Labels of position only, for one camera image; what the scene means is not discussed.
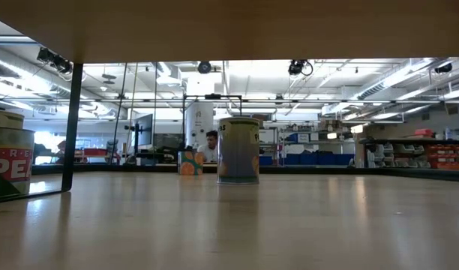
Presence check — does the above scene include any black monitor on stand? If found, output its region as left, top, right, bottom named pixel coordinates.
left=124, top=113, right=155, bottom=155

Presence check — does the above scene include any black ceiling-hung device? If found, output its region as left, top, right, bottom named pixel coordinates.
left=287, top=58, right=314, bottom=77
left=35, top=46, right=74, bottom=75

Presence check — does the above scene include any silver top tin can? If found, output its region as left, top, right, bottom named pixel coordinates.
left=0, top=109, right=26, bottom=131

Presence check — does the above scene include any white cylindrical tank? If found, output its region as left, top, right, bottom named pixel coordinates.
left=184, top=101, right=215, bottom=149

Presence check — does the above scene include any small orange print can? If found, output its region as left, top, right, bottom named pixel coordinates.
left=178, top=150, right=205, bottom=176

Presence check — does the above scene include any person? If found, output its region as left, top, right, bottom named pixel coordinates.
left=196, top=130, right=219, bottom=163

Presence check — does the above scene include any storage rack with bins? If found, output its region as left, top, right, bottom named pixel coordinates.
left=358, top=128, right=459, bottom=170

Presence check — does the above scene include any tall fruit label can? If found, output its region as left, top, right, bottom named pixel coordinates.
left=217, top=116, right=260, bottom=185

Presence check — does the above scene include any green peas tin can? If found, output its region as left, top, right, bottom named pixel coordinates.
left=0, top=126, right=36, bottom=200

